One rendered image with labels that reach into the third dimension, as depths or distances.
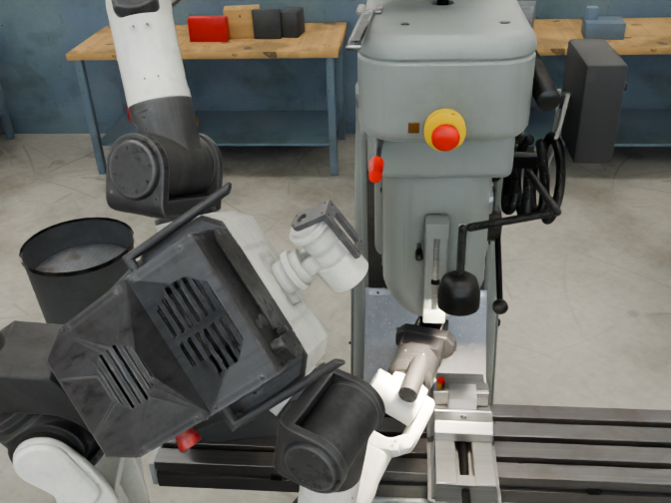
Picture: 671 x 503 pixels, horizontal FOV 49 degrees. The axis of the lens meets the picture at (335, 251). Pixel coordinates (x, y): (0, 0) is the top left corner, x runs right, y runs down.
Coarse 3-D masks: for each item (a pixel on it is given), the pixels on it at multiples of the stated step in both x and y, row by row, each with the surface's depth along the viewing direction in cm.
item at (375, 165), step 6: (378, 144) 117; (378, 150) 115; (378, 156) 113; (372, 162) 110; (378, 162) 109; (372, 168) 108; (378, 168) 108; (372, 174) 107; (378, 174) 107; (372, 180) 107; (378, 180) 108
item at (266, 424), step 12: (252, 420) 167; (264, 420) 167; (276, 420) 167; (204, 432) 167; (216, 432) 167; (228, 432) 168; (240, 432) 168; (252, 432) 168; (264, 432) 169; (276, 432) 169
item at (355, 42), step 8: (360, 8) 115; (376, 8) 114; (360, 16) 110; (368, 16) 110; (360, 24) 106; (368, 24) 106; (352, 32) 102; (360, 32) 102; (352, 40) 98; (360, 40) 98; (352, 48) 96; (360, 48) 97
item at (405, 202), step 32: (384, 192) 131; (416, 192) 127; (448, 192) 127; (480, 192) 127; (384, 224) 135; (416, 224) 130; (384, 256) 138; (448, 256) 133; (480, 256) 135; (416, 288) 137
